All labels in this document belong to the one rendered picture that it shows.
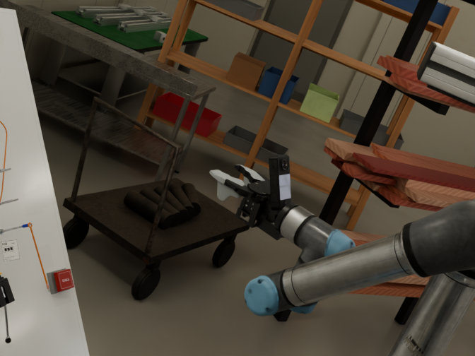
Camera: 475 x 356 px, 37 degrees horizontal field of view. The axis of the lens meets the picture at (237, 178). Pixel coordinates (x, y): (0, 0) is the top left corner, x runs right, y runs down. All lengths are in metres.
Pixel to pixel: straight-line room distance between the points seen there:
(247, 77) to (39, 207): 4.71
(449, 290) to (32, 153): 1.13
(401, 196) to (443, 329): 2.44
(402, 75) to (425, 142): 7.39
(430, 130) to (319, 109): 4.68
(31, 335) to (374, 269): 0.94
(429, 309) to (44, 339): 0.98
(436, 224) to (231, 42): 9.99
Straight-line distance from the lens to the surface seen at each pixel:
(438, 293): 1.34
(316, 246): 1.44
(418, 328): 1.37
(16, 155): 1.90
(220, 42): 11.14
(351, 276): 1.27
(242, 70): 6.47
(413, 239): 1.20
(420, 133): 10.93
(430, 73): 0.86
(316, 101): 6.41
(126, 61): 5.53
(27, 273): 1.85
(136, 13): 8.06
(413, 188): 3.83
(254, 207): 1.52
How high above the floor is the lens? 2.06
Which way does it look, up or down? 18 degrees down
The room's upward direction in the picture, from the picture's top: 23 degrees clockwise
